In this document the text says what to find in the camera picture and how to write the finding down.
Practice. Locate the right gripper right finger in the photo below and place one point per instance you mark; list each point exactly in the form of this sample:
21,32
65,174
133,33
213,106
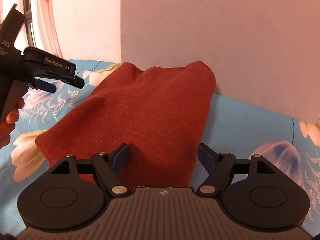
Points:
229,176

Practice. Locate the dark window frame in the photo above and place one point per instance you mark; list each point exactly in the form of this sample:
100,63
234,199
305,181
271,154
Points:
29,23

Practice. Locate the person's left hand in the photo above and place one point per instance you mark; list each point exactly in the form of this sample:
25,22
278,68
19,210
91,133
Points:
8,125

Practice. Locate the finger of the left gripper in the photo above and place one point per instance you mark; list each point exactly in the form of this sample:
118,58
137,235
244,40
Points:
74,80
40,85

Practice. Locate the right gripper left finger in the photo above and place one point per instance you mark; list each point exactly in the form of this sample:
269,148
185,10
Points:
103,167

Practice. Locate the dark red knit top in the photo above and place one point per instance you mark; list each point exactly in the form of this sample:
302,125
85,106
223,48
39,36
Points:
160,113

